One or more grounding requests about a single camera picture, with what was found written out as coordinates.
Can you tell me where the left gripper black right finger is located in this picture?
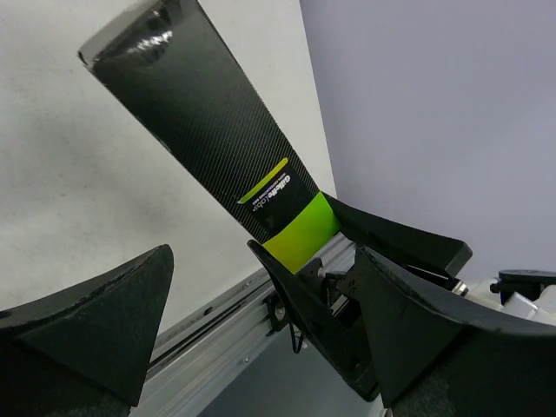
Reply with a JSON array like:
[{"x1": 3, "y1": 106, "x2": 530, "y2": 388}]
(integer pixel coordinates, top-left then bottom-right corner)
[{"x1": 354, "y1": 248, "x2": 555, "y2": 416}]

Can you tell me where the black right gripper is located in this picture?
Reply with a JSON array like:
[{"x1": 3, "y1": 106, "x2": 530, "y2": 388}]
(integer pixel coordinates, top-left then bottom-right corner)
[{"x1": 248, "y1": 195, "x2": 473, "y2": 402}]

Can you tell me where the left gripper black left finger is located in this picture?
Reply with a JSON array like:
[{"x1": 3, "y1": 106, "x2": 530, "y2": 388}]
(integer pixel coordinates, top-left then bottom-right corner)
[{"x1": 1, "y1": 244, "x2": 174, "y2": 416}]

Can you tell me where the black green Gillette Labs carton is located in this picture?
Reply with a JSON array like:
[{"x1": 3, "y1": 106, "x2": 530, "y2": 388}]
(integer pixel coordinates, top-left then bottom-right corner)
[{"x1": 77, "y1": 1, "x2": 340, "y2": 273}]

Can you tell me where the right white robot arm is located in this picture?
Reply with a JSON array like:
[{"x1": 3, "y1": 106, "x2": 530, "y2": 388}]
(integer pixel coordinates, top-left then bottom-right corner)
[{"x1": 249, "y1": 197, "x2": 555, "y2": 416}]

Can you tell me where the aluminium rail base frame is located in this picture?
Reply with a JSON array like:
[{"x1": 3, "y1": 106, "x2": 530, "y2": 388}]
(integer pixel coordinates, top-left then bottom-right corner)
[{"x1": 130, "y1": 268, "x2": 275, "y2": 416}]

